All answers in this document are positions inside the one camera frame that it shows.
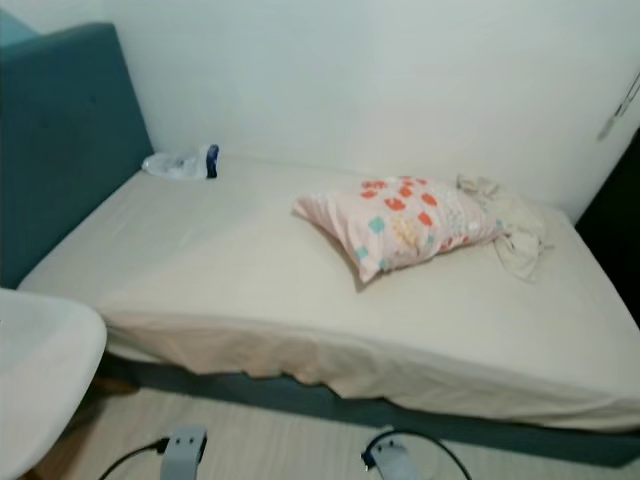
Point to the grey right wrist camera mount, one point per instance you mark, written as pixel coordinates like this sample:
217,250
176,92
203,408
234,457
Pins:
395,462

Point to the blue upholstered bed base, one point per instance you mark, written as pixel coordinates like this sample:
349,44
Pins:
510,435

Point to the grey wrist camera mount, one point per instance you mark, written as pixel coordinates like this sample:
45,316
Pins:
395,462
186,450

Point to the pink floral print pillow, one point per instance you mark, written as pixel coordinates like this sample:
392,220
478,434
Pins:
400,225

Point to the mattress with beige sheet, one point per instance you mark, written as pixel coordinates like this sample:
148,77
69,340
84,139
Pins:
260,290

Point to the blue upholstered headboard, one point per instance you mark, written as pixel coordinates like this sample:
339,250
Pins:
65,140

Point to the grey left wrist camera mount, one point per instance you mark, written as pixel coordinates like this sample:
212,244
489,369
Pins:
186,450

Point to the crumpled beige cloth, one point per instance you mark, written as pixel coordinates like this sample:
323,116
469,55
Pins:
520,235

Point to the white plastic chair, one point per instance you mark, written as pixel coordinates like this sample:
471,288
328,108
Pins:
45,370

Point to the black furniture panel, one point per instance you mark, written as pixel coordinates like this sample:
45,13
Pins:
615,230

